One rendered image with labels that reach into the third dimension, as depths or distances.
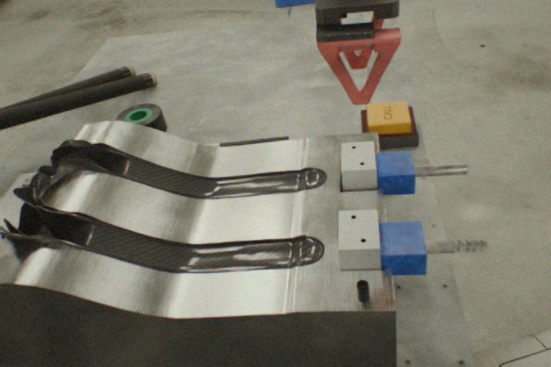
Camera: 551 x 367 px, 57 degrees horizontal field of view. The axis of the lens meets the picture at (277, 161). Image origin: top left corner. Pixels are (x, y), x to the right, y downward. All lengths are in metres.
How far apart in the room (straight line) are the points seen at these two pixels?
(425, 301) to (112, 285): 0.31
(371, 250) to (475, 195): 1.46
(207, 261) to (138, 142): 0.20
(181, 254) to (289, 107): 0.42
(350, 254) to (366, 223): 0.04
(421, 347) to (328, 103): 0.47
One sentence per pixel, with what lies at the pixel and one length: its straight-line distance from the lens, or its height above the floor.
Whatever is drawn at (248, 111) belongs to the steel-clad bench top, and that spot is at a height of 0.80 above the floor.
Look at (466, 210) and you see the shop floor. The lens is 1.84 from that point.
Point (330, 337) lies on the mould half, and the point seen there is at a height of 0.85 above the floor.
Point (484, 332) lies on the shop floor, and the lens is 1.53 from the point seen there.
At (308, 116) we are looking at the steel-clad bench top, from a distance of 0.84.
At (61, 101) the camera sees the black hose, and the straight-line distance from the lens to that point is 0.95.
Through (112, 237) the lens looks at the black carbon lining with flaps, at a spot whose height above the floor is 0.91.
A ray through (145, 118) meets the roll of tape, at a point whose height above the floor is 0.83.
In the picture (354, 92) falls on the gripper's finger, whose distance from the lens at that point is 0.46.
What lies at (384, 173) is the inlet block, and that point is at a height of 0.90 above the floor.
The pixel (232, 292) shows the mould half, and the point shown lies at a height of 0.88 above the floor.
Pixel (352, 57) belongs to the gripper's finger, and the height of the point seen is 1.02.
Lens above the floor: 1.25
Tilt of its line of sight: 36 degrees down
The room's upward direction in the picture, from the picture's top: 11 degrees counter-clockwise
